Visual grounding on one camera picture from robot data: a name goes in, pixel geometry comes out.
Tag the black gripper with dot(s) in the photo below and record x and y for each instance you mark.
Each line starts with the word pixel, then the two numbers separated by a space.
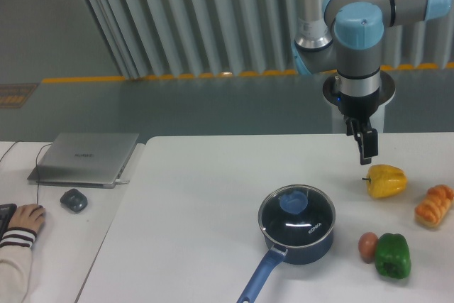
pixel 361 108

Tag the white sleeve forearm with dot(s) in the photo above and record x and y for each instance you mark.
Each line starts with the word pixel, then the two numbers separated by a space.
pixel 16 261

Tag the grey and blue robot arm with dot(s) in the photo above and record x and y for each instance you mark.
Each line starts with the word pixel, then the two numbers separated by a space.
pixel 346 36

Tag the glass lid with blue knob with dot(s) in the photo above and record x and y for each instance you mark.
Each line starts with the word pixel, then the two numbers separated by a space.
pixel 297 215

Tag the person's hand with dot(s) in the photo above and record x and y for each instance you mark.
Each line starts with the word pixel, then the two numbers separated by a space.
pixel 28 217

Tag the yellow bell pepper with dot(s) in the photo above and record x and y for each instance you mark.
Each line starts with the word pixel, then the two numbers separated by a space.
pixel 385 181

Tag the golden bread loaf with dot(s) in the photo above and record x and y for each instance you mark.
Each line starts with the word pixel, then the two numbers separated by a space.
pixel 432 209

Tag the brown egg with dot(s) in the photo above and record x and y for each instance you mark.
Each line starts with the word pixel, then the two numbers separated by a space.
pixel 367 246

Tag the green bell pepper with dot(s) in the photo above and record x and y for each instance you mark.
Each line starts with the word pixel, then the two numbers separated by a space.
pixel 392 256

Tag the dark blue saucepan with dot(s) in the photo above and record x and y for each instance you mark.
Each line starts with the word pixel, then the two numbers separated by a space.
pixel 277 254

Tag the silver laptop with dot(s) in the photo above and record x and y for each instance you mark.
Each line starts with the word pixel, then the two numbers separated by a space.
pixel 85 159

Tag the dark grey mouse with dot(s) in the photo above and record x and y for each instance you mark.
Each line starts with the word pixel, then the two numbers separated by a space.
pixel 74 200

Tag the black keyboard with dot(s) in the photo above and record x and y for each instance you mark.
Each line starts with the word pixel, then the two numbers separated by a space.
pixel 6 213

